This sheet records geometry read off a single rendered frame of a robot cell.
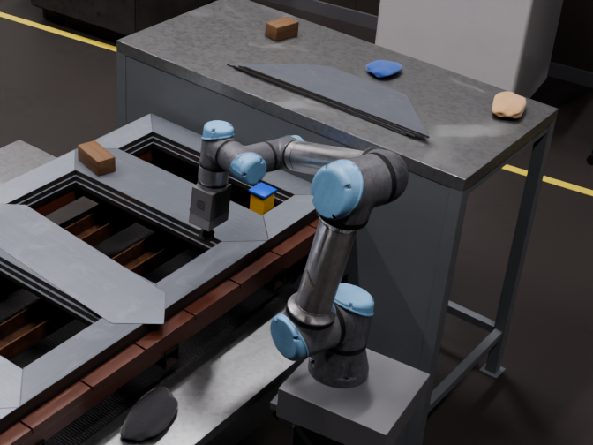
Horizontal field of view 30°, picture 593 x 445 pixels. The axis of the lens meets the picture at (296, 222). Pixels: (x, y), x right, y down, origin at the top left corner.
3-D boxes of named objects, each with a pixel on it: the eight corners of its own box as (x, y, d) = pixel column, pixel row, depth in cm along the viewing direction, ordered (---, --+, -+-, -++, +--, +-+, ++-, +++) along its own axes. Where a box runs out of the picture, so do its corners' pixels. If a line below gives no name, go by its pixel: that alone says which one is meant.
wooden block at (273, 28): (276, 41, 370) (277, 27, 367) (264, 35, 373) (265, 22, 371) (297, 35, 376) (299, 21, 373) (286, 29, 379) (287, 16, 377)
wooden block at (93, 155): (78, 159, 332) (77, 144, 329) (95, 154, 335) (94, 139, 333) (98, 177, 324) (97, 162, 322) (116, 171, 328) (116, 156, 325)
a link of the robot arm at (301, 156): (431, 146, 240) (288, 124, 276) (395, 155, 233) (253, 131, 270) (433, 198, 243) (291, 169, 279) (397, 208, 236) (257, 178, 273)
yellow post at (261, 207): (247, 248, 330) (250, 193, 320) (257, 242, 334) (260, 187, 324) (260, 255, 328) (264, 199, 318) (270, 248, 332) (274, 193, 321)
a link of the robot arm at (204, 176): (192, 164, 271) (213, 154, 278) (191, 181, 274) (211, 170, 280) (217, 175, 268) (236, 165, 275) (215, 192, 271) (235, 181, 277)
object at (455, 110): (116, 51, 363) (116, 40, 361) (231, 4, 406) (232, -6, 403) (462, 192, 303) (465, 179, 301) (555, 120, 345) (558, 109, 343)
